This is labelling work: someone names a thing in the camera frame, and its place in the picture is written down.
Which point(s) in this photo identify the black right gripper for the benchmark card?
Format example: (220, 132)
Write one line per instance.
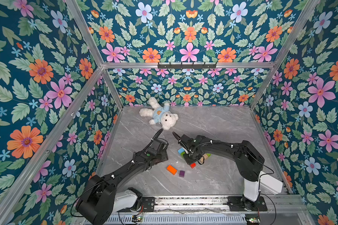
(183, 143)

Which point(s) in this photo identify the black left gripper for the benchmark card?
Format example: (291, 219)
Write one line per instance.
(165, 156)

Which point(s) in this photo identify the light blue block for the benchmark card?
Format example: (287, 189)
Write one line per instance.
(181, 150)

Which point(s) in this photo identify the orange block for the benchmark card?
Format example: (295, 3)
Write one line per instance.
(171, 169)

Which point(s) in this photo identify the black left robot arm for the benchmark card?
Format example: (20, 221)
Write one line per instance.
(101, 197)

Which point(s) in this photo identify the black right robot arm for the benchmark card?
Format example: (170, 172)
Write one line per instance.
(249, 162)

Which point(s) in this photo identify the purple cube block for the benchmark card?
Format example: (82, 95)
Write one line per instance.
(181, 174)

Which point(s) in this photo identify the white teddy bear blue shirt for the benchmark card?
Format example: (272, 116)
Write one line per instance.
(159, 114)

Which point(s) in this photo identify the left small circuit board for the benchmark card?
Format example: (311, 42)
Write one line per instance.
(137, 219)

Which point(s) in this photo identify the small circuit board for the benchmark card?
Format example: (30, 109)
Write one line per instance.
(137, 219)
(252, 220)

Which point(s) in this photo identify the right small circuit board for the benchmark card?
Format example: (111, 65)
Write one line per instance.
(252, 220)

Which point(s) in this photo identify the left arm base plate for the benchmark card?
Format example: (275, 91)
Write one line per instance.
(146, 204)

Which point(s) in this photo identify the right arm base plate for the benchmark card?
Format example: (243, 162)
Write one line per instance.
(244, 204)

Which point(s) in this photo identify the white vented cable duct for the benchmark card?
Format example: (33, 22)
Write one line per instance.
(179, 219)

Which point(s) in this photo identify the black hook rail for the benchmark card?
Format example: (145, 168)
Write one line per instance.
(182, 65)

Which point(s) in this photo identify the aluminium front rail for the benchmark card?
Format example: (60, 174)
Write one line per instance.
(187, 204)

